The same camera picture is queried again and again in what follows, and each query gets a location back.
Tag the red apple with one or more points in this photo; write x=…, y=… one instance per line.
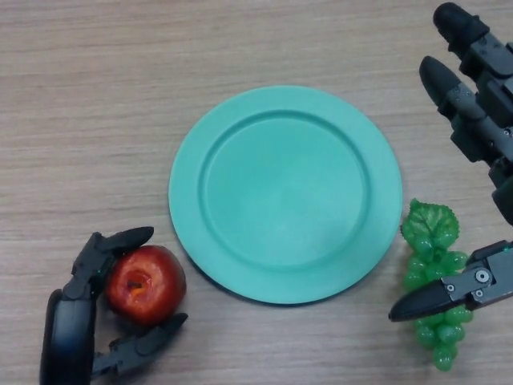
x=148, y=284

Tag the green plastic grape bunch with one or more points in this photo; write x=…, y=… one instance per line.
x=429, y=220

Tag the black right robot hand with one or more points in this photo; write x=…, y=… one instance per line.
x=477, y=124

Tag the green round plate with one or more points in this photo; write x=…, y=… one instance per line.
x=286, y=192

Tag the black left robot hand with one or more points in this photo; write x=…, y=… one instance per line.
x=68, y=333

